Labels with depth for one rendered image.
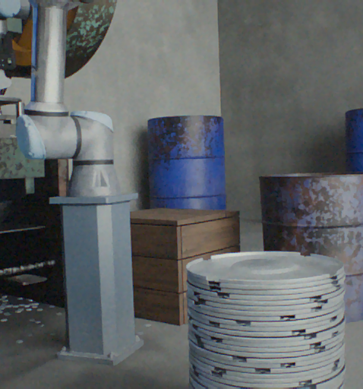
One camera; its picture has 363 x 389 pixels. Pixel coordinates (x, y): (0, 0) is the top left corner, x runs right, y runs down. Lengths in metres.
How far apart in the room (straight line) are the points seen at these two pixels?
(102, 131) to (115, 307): 0.48
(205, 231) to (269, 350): 1.02
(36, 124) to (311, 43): 3.76
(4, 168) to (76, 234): 0.60
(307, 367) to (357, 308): 0.95
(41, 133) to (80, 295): 0.45
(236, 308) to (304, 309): 0.11
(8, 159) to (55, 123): 0.62
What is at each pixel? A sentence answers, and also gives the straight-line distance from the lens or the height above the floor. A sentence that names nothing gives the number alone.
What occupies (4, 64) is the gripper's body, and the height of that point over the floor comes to 0.88.
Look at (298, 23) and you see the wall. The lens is 5.05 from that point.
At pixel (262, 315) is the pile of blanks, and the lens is 0.91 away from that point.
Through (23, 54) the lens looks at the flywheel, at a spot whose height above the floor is 1.03.
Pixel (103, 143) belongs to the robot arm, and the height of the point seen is 0.59.
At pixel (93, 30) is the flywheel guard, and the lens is 2.26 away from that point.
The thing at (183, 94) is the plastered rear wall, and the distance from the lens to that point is 4.94.
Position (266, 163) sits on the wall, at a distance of 5.08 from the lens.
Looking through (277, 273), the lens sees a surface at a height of 0.33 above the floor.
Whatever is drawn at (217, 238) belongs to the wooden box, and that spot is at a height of 0.26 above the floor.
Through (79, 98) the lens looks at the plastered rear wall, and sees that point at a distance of 4.08.
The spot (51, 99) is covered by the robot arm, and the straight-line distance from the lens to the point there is 1.45.
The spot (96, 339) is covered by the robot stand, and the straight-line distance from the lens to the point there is 1.54.
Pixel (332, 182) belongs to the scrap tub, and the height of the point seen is 0.46.
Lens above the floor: 0.53
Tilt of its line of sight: 3 degrees down
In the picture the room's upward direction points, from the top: 2 degrees counter-clockwise
